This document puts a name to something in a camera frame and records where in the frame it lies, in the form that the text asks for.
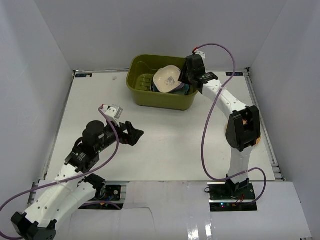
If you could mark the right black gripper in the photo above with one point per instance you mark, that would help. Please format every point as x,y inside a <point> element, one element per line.
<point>182,77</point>

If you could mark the orange woven round plate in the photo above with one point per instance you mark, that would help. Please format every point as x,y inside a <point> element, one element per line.
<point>257,141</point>

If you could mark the olive green plastic bin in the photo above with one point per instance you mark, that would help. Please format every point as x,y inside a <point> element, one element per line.
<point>141,72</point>

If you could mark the lavender square dish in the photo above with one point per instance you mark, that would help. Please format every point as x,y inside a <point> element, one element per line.
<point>180,87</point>

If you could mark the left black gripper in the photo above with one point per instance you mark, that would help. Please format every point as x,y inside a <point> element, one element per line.
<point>128,133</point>

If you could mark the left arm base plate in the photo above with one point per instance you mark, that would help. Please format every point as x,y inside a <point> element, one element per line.
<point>109,193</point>

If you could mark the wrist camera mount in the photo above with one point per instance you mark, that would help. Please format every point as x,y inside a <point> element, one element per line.
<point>111,113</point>
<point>196,51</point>

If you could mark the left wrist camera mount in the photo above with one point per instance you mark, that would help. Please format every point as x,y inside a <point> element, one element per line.
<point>111,113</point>

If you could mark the black rimmed beige plate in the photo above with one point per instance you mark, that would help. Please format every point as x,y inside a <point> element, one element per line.
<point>152,87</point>

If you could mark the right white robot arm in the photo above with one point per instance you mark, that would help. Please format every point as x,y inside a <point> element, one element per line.
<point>243,127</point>

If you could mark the cream square dish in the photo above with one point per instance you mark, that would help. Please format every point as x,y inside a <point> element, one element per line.
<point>167,78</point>

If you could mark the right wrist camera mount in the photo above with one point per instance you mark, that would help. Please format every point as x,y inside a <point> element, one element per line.
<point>196,51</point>

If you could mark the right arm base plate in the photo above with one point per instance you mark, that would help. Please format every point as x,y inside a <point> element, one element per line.
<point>221,195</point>

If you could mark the teal scalloped plate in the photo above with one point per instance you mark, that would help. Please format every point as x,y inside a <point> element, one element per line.
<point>186,90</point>

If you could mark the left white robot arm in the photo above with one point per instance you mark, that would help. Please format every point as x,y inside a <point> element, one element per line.
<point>76,183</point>

